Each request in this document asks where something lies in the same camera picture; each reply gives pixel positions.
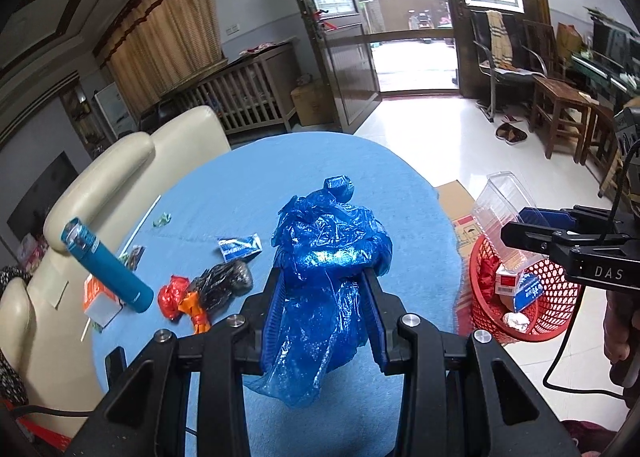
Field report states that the blue plastic bag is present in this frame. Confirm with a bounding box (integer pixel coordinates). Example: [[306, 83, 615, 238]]
[[243, 176, 393, 408]]

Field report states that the orange foil wrapper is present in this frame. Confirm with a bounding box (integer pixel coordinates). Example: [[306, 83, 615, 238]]
[[178, 292, 211, 335]]

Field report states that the black leather sofa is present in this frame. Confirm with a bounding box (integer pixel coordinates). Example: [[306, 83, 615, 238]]
[[140, 99, 181, 132]]

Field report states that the flat screen television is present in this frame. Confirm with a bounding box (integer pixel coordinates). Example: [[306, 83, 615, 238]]
[[7, 152, 81, 243]]

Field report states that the beige curtains red trim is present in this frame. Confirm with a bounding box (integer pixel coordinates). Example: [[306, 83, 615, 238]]
[[95, 0, 223, 112]]

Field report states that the glass display cabinet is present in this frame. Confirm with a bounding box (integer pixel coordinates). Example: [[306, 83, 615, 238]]
[[60, 82, 108, 158]]

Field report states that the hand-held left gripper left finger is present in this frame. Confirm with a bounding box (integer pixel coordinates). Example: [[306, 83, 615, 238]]
[[65, 264, 286, 457]]

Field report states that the white standing air conditioner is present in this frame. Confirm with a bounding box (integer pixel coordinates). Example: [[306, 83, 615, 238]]
[[94, 83, 138, 138]]

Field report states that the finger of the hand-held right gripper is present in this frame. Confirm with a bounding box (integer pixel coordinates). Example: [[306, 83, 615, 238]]
[[500, 222, 576, 258], [519, 206, 583, 233]]

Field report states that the person's right forearm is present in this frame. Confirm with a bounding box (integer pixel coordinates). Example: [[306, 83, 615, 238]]
[[560, 419, 640, 457]]

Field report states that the orange white tissue box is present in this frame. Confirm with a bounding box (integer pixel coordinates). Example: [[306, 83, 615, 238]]
[[82, 274, 123, 328]]

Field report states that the metal frame chair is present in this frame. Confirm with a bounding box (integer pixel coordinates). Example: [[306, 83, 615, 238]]
[[470, 9, 546, 122]]

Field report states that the red plastic basket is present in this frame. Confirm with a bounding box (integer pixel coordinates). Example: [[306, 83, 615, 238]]
[[467, 232, 581, 344]]

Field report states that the brown paper bag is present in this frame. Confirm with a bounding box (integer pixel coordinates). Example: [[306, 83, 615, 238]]
[[557, 23, 583, 62]]

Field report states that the long white stick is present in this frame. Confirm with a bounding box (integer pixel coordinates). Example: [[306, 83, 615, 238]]
[[80, 194, 162, 342]]

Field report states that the blue white striped packet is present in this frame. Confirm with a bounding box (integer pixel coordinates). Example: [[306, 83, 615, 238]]
[[512, 272, 544, 313]]

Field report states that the person's right hand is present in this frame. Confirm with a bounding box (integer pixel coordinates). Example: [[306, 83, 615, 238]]
[[602, 294, 633, 366]]

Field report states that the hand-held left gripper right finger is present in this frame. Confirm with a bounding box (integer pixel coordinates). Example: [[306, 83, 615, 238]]
[[361, 267, 581, 457]]

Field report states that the black smartphone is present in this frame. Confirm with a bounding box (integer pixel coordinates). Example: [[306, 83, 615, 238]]
[[104, 346, 127, 390]]

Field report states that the teal thermos bottle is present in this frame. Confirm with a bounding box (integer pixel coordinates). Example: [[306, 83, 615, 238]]
[[60, 218, 155, 314]]

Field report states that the orange-red plastic bag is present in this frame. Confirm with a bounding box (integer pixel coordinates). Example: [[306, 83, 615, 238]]
[[158, 275, 193, 322]]

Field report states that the wooden stool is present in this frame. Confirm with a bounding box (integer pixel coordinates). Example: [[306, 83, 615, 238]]
[[522, 19, 593, 160], [582, 104, 626, 182]]

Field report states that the striped towel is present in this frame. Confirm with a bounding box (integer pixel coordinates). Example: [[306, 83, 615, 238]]
[[486, 10, 513, 68]]

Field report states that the cream leather sofa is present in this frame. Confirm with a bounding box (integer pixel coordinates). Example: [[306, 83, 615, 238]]
[[0, 105, 232, 438]]

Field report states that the dark monitor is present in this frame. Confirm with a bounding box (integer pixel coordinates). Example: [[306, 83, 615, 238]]
[[592, 19, 633, 70]]

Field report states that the blue silver snack wrapper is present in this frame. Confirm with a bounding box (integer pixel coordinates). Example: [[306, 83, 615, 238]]
[[217, 233, 263, 263]]

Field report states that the cardboard box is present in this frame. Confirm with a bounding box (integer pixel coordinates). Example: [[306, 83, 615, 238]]
[[291, 79, 333, 126]]

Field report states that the flattened cardboard sheet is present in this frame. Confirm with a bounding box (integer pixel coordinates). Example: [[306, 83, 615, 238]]
[[435, 180, 483, 333]]

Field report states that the black cable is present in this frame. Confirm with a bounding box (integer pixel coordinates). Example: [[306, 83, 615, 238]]
[[542, 137, 640, 390], [10, 404, 96, 420]]

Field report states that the small dark packet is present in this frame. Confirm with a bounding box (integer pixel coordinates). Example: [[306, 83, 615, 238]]
[[117, 246, 146, 270]]

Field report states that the black plastic bag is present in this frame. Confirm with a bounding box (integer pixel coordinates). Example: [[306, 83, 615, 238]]
[[192, 260, 254, 323]]

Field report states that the clear plastic container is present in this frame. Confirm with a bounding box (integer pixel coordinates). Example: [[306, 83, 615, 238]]
[[472, 171, 538, 273]]

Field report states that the wooden baby crib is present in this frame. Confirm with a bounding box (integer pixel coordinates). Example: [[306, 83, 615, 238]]
[[160, 39, 301, 135]]

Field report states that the brown glass door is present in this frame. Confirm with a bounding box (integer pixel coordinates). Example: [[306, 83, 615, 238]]
[[274, 0, 383, 134]]

